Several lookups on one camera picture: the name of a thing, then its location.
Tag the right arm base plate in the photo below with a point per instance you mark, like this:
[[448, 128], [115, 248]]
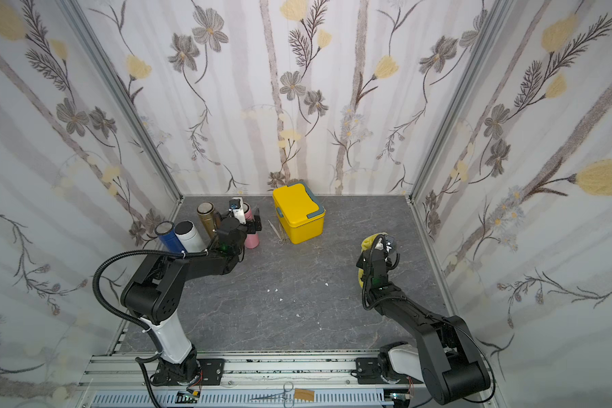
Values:
[[378, 370]]

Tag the white thermos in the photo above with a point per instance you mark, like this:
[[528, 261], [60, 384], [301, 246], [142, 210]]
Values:
[[189, 237]]

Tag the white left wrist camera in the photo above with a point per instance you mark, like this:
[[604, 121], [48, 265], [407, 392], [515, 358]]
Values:
[[237, 209]]

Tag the white slotted cable duct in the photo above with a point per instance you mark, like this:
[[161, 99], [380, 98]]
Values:
[[245, 398]]

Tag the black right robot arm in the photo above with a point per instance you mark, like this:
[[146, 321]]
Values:
[[445, 356]]

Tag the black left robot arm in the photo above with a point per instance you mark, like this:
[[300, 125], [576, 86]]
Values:
[[152, 297]]

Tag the gold thermos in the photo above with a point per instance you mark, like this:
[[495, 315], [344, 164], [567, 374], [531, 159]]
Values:
[[210, 217]]

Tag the metal scissors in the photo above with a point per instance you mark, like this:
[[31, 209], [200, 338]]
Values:
[[285, 396]]

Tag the brown cardboard tag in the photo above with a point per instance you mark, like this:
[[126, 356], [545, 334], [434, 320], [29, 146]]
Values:
[[304, 395]]

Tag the pink thermos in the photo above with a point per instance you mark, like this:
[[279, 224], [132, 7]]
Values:
[[252, 240]]

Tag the yellow storage box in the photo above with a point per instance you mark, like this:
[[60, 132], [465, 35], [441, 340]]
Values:
[[299, 211]]

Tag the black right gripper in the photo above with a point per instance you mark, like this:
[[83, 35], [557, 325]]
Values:
[[376, 252]]

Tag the blue thermos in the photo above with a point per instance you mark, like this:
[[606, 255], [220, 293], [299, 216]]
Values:
[[166, 235]]

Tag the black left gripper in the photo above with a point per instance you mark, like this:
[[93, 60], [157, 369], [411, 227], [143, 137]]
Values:
[[256, 218]]

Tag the yellow grey cleaning cloth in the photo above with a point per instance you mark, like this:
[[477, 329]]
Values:
[[365, 245]]

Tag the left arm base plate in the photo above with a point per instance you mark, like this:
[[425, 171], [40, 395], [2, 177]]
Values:
[[207, 372]]

